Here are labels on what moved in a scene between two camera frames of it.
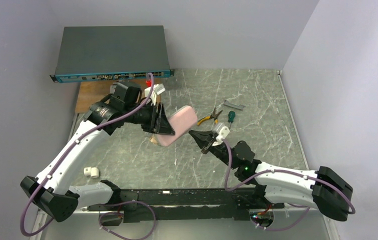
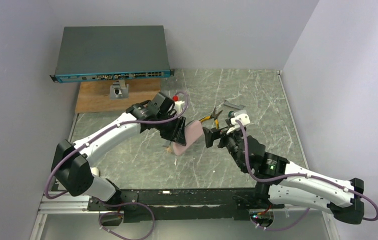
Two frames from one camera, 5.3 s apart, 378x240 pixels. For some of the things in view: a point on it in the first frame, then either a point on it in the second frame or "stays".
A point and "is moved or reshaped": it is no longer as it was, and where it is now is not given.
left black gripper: x=157 y=118 -> x=178 y=129
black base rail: x=189 y=204 stays
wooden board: x=91 y=93 stays
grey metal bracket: x=240 y=107 stays
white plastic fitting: x=93 y=172 stays
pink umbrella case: x=181 y=121 is moved or reshaped
